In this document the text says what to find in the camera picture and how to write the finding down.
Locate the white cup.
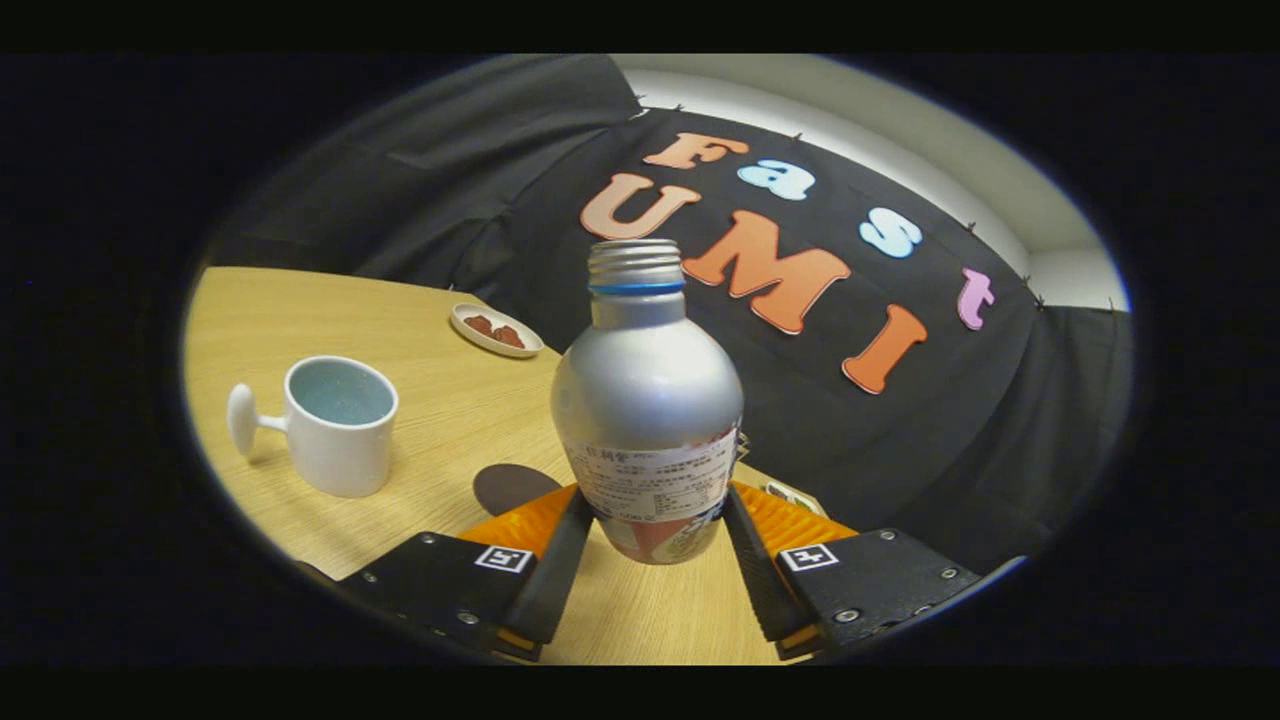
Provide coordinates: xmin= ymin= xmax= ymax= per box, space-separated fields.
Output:
xmin=227 ymin=355 xmax=400 ymax=499

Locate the white round plate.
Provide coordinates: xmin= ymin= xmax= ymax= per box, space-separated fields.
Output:
xmin=450 ymin=303 xmax=545 ymax=359

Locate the white divided dish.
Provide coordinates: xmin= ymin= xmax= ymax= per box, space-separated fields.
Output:
xmin=765 ymin=480 xmax=827 ymax=517

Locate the silver juice bottle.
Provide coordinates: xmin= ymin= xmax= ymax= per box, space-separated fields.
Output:
xmin=550 ymin=238 xmax=746 ymax=566

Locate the wooden table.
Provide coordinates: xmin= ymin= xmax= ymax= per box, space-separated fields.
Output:
xmin=183 ymin=265 xmax=831 ymax=666

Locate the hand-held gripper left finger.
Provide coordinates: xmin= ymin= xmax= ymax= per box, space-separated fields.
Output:
xmin=340 ymin=484 xmax=596 ymax=663

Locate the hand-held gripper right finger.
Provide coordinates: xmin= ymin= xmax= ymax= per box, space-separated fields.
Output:
xmin=722 ymin=480 xmax=986 ymax=661

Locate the dark brown round coaster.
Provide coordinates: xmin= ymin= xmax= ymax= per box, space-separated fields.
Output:
xmin=472 ymin=463 xmax=563 ymax=517

